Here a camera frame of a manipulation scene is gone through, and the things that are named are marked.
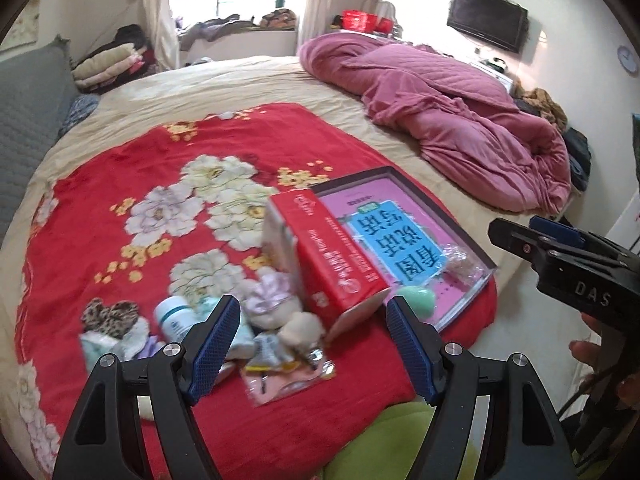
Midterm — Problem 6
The blue patterned pillow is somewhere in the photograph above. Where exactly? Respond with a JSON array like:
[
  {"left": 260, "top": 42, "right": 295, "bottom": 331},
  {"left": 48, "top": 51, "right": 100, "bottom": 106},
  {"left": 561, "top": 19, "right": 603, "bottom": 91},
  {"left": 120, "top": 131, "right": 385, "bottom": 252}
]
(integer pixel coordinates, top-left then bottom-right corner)
[{"left": 59, "top": 94, "right": 101, "bottom": 136}]

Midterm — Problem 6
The red cardboard box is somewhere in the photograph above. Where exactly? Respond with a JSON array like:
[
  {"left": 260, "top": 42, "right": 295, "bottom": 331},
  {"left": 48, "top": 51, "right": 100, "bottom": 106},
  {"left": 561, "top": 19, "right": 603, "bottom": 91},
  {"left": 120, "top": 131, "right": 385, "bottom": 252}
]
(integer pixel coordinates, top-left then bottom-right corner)
[{"left": 264, "top": 190, "right": 391, "bottom": 343}]

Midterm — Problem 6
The floral wall picture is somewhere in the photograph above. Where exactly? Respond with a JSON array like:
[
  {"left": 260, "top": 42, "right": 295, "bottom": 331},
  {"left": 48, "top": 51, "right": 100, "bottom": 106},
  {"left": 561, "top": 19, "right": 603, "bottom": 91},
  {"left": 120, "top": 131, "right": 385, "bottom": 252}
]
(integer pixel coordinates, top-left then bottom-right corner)
[{"left": 5, "top": 0, "right": 41, "bottom": 47}]

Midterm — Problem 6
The white pill bottle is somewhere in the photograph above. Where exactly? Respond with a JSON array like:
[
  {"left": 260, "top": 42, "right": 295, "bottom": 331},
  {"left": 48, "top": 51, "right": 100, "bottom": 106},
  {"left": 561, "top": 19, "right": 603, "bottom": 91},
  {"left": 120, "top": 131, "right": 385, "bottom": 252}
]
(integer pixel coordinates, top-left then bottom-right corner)
[{"left": 154, "top": 296, "right": 201, "bottom": 343}]

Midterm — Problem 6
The red floral blanket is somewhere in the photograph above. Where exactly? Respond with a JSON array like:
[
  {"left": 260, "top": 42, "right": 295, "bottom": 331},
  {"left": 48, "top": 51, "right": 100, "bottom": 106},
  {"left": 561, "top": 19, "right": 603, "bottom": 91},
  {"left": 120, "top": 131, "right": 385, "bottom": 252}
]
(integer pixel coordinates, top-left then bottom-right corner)
[{"left": 12, "top": 102, "right": 501, "bottom": 471}]

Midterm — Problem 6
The black wall television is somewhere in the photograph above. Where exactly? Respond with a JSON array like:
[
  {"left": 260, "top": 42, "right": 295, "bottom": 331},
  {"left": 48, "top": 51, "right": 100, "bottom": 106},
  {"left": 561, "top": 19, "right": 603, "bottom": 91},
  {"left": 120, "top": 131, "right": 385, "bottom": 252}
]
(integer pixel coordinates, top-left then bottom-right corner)
[{"left": 446, "top": 0, "right": 530, "bottom": 54}]

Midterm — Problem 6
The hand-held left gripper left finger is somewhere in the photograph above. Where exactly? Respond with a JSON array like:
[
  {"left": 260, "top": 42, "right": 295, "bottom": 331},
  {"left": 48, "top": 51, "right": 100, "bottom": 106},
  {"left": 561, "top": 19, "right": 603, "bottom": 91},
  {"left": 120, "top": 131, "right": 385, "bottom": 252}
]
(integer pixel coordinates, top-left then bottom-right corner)
[{"left": 54, "top": 294, "right": 242, "bottom": 480}]

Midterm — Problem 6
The pink quilt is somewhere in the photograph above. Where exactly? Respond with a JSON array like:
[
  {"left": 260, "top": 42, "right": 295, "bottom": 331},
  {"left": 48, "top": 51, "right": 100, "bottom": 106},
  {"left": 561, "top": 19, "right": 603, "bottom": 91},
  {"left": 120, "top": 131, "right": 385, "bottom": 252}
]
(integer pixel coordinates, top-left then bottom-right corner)
[{"left": 297, "top": 34, "right": 573, "bottom": 213}]

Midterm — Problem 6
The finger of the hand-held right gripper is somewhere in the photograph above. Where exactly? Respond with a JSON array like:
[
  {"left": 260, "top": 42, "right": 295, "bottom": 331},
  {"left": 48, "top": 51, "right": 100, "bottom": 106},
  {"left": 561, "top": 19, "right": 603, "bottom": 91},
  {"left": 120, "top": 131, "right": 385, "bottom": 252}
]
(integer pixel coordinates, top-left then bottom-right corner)
[
  {"left": 487, "top": 217, "right": 567, "bottom": 274},
  {"left": 529, "top": 215, "right": 626, "bottom": 262}
]

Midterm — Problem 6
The cream curtain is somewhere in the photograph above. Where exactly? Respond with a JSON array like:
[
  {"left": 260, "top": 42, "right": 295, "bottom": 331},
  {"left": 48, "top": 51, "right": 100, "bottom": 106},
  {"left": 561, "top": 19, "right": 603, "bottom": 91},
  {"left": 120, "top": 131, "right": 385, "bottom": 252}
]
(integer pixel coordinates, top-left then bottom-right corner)
[
  {"left": 295, "top": 0, "right": 333, "bottom": 56},
  {"left": 142, "top": 0, "right": 181, "bottom": 68}
]

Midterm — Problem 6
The dark clothes heap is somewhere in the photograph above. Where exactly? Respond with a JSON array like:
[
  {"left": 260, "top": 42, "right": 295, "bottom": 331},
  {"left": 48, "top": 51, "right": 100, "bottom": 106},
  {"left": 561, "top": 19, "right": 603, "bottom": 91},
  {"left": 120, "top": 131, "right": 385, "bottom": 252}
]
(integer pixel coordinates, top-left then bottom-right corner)
[{"left": 562, "top": 127, "right": 593, "bottom": 191}]

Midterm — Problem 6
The pink face mask packet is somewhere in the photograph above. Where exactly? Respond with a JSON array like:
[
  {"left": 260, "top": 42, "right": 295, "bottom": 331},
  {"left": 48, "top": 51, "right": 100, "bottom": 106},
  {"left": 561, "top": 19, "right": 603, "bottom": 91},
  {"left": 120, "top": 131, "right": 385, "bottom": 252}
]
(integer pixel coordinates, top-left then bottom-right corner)
[{"left": 240, "top": 345, "right": 338, "bottom": 408}]

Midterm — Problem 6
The cream plush bear lilac dress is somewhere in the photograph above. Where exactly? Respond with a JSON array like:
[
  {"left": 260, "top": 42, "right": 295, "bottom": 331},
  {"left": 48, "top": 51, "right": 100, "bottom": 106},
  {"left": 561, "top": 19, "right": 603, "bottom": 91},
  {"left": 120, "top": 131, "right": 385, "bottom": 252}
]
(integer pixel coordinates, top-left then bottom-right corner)
[{"left": 240, "top": 267, "right": 302, "bottom": 332}]

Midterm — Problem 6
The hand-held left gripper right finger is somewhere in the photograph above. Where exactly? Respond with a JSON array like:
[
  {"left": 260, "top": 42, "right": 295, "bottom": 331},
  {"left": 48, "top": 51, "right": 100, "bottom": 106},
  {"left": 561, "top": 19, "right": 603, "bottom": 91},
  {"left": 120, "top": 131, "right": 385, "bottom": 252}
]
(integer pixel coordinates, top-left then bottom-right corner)
[{"left": 386, "top": 295, "right": 576, "bottom": 480}]

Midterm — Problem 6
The grey quilted headboard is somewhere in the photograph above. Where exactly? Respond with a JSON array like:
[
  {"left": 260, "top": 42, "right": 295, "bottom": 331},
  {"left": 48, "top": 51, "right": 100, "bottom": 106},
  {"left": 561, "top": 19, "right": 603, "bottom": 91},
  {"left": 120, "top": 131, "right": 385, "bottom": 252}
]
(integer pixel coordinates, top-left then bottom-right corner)
[{"left": 0, "top": 35, "right": 81, "bottom": 241}]

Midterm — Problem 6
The clear plastic puff packet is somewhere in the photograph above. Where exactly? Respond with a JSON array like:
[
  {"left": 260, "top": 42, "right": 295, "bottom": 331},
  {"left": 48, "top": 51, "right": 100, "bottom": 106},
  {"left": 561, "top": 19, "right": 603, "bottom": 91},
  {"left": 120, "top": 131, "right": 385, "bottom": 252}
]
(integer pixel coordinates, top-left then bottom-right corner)
[{"left": 440, "top": 242, "right": 483, "bottom": 283}]

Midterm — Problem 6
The green egg sponge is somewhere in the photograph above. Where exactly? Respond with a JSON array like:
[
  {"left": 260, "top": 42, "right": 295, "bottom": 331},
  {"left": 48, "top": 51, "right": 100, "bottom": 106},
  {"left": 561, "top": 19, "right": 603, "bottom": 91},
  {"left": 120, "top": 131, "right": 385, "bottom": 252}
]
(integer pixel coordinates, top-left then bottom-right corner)
[{"left": 400, "top": 285, "right": 437, "bottom": 320}]

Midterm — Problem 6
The stack of folded clothes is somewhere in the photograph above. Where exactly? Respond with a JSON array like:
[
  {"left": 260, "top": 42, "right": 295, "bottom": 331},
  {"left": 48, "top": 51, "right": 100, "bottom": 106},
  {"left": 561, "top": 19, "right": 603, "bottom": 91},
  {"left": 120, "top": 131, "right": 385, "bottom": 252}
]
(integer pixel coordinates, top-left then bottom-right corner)
[{"left": 72, "top": 24, "right": 161, "bottom": 95}]

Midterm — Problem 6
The grey clothes pile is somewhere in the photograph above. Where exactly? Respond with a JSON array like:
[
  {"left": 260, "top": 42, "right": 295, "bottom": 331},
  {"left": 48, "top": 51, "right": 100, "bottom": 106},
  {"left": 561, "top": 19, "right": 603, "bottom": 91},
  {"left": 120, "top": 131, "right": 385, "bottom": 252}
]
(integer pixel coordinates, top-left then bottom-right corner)
[{"left": 177, "top": 14, "right": 261, "bottom": 51}]

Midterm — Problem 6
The pink blue book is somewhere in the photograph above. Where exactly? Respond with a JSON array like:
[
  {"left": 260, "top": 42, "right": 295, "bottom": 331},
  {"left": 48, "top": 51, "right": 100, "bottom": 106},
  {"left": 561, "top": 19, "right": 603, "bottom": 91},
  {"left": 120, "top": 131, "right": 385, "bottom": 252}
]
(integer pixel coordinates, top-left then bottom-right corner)
[{"left": 320, "top": 175, "right": 493, "bottom": 331}]

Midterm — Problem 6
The leopard print scrunchie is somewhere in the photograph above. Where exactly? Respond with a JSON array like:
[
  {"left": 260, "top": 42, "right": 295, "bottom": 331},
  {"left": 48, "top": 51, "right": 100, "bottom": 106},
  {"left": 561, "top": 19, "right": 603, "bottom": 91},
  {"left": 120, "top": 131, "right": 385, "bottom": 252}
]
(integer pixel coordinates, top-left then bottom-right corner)
[{"left": 82, "top": 299, "right": 142, "bottom": 341}]

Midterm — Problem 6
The red basket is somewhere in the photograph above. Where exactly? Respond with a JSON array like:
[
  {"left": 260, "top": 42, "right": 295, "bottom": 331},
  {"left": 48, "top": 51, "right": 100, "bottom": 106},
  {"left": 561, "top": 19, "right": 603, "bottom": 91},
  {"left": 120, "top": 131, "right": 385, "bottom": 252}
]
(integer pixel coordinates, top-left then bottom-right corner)
[{"left": 341, "top": 10, "right": 396, "bottom": 33}]

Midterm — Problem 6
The brown patterned clothes pile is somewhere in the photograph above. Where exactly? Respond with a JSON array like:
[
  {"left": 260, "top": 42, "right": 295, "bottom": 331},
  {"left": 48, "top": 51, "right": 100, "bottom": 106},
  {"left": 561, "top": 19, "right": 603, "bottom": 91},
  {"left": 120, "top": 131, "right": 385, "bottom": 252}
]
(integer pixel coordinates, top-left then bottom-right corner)
[{"left": 260, "top": 8, "right": 299, "bottom": 31}]

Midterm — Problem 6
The person's right hand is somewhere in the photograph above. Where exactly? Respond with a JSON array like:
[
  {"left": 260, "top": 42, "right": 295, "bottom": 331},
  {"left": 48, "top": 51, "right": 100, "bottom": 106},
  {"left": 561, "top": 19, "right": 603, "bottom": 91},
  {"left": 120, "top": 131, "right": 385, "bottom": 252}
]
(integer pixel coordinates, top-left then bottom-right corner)
[{"left": 569, "top": 312, "right": 613, "bottom": 378}]

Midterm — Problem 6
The green cloth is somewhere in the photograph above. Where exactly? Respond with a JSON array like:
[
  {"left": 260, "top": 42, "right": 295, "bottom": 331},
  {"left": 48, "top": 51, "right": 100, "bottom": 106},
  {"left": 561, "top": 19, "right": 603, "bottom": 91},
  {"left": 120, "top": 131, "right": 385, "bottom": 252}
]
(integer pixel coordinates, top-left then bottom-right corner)
[{"left": 320, "top": 400, "right": 640, "bottom": 480}]

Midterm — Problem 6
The brown clothes heap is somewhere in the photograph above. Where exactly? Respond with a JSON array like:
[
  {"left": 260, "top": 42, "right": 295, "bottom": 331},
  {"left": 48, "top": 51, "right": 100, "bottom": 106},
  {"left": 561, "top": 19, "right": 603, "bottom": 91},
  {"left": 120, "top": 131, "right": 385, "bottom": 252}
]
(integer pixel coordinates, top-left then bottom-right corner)
[{"left": 515, "top": 87, "right": 568, "bottom": 131}]

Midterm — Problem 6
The beige pompom keychain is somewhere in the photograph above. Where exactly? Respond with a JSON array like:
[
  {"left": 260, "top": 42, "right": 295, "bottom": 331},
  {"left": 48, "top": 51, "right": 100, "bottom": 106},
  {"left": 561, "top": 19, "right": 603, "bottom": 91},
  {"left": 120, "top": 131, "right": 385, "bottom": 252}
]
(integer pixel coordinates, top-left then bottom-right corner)
[{"left": 277, "top": 312, "right": 336, "bottom": 377}]

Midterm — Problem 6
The round wall clock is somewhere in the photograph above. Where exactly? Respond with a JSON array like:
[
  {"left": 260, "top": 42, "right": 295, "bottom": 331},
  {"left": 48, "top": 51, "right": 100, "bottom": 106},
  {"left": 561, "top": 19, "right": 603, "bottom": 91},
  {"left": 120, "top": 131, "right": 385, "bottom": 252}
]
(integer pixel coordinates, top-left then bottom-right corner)
[{"left": 616, "top": 45, "right": 639, "bottom": 74}]

